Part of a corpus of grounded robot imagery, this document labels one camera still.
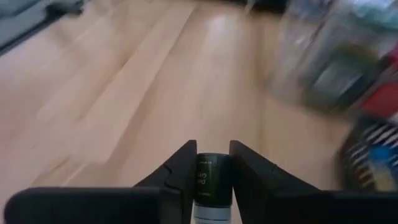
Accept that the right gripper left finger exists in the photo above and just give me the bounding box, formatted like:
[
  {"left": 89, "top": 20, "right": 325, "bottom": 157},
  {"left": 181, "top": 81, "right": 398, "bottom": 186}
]
[{"left": 133, "top": 139, "right": 198, "bottom": 224}]

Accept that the black plastic lattice basket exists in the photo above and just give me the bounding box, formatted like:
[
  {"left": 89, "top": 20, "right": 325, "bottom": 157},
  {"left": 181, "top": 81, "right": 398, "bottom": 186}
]
[{"left": 337, "top": 116, "right": 398, "bottom": 192}]

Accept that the green spice jar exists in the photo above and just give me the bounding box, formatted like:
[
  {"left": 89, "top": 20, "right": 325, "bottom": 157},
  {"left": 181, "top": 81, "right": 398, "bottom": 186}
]
[{"left": 303, "top": 43, "right": 380, "bottom": 110}]

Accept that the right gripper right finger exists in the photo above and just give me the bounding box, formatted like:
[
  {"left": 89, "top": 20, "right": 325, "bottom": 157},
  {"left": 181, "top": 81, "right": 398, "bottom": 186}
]
[{"left": 228, "top": 139, "right": 323, "bottom": 224}]

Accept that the clear plastic bin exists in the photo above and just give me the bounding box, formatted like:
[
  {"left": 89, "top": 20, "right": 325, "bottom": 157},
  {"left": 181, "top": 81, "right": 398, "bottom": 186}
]
[{"left": 264, "top": 0, "right": 398, "bottom": 113}]

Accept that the red-lid spice jar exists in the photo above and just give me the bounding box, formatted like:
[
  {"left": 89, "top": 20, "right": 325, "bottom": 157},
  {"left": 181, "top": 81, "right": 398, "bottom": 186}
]
[{"left": 360, "top": 80, "right": 398, "bottom": 119}]

